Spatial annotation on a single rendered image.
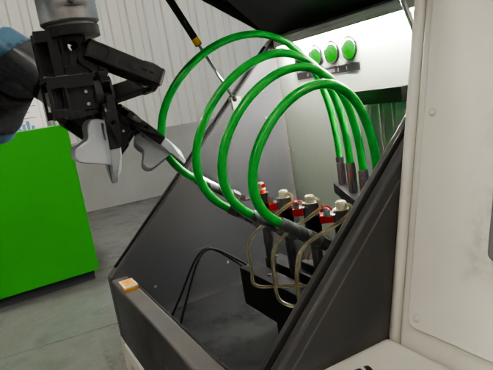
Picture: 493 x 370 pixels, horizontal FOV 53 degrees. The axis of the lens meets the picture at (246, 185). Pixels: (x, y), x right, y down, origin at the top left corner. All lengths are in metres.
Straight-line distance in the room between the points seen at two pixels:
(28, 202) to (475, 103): 3.78
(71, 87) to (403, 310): 0.51
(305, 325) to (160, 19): 7.18
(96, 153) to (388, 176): 0.39
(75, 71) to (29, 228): 3.51
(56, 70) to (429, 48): 0.47
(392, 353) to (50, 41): 0.58
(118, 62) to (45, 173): 3.46
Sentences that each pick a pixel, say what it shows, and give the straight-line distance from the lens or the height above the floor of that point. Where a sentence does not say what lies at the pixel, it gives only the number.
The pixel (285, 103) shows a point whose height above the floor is 1.30.
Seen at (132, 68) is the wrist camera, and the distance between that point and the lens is 0.70.
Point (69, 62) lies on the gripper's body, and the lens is 0.70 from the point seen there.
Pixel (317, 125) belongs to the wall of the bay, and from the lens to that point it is 1.23.
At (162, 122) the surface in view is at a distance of 0.86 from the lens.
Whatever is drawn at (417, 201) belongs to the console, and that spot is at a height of 1.16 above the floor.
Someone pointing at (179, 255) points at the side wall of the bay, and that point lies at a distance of 1.24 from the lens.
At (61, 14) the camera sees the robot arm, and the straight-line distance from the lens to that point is 0.68.
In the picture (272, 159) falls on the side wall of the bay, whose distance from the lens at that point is 1.32.
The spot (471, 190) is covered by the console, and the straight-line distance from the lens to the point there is 0.60.
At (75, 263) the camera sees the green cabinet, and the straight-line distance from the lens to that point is 4.27.
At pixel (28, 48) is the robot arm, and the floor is 1.45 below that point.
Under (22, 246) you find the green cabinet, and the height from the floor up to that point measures 0.44.
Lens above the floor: 1.32
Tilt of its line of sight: 11 degrees down
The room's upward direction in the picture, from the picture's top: 9 degrees counter-clockwise
